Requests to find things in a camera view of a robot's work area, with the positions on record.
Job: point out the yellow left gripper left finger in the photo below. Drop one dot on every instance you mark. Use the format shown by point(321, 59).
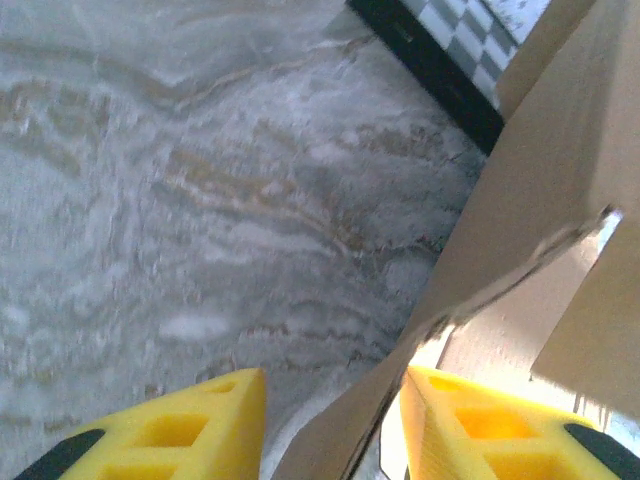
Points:
point(200, 440)

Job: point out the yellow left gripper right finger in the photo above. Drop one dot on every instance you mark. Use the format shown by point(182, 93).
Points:
point(475, 440)

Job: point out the brown cardboard box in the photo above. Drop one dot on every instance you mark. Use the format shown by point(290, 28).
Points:
point(550, 175)

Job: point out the black grey checkerboard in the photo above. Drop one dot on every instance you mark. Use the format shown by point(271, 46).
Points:
point(450, 65)

